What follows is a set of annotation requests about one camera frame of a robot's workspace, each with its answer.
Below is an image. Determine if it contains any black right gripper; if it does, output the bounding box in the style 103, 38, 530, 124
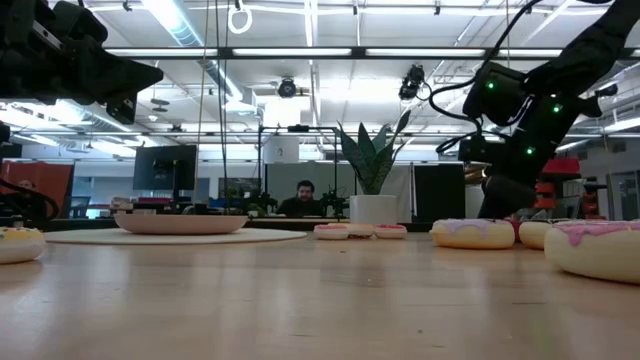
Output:
479, 112, 556, 219

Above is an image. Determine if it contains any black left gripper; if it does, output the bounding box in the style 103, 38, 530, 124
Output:
0, 29, 165, 126

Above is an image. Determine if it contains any large pink sprinkled donut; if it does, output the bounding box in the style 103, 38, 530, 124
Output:
518, 218, 571, 251

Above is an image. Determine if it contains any large purple frosted donut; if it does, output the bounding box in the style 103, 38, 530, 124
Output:
430, 217, 516, 251

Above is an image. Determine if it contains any large pink white-drizzle donut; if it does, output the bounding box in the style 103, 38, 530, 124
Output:
543, 219, 640, 285

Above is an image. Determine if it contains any small red frosted donut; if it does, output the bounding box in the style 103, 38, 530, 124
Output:
373, 223, 409, 240

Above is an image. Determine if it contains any small chocolate donut orange underside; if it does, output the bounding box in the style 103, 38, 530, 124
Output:
344, 222, 376, 239

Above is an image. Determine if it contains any storage rack with bins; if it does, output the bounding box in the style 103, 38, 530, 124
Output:
532, 157, 609, 221

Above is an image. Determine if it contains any black partition panel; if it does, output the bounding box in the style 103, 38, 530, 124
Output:
413, 162, 467, 224

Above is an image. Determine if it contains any black computer monitor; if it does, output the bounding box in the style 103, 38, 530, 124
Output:
132, 144, 199, 206

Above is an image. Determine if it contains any orange partition panel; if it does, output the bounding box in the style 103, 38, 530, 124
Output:
0, 159, 75, 219

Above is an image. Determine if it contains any pink bowl on mat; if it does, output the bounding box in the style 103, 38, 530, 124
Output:
113, 213, 250, 236

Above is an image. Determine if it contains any green snake plant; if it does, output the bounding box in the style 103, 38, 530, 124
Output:
337, 108, 412, 196

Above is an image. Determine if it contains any white cylindrical plant pot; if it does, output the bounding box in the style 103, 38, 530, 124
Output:
349, 194, 399, 235

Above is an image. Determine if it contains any black round spotlight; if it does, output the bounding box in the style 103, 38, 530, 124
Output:
277, 77, 299, 100

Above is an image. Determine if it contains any grey partition screen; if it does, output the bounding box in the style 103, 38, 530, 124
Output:
264, 160, 415, 221

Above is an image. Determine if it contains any person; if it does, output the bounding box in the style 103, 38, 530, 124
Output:
276, 179, 326, 218

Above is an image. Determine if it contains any white woven round placemat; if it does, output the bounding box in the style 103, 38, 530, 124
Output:
43, 227, 309, 246

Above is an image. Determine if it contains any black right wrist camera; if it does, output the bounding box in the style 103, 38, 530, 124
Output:
457, 133, 490, 164

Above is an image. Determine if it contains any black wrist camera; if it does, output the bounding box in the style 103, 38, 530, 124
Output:
52, 0, 110, 46
457, 133, 490, 164

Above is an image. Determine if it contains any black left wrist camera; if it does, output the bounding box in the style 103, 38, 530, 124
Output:
52, 0, 110, 46

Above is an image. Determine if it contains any white hanging ring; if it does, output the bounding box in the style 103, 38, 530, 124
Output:
227, 0, 254, 36

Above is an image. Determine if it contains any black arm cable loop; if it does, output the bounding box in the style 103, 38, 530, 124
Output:
0, 177, 61, 224

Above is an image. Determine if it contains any black overhead camera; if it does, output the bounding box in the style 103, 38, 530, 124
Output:
398, 63, 432, 101

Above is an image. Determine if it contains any black background stand frame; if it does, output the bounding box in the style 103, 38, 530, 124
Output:
257, 124, 344, 221

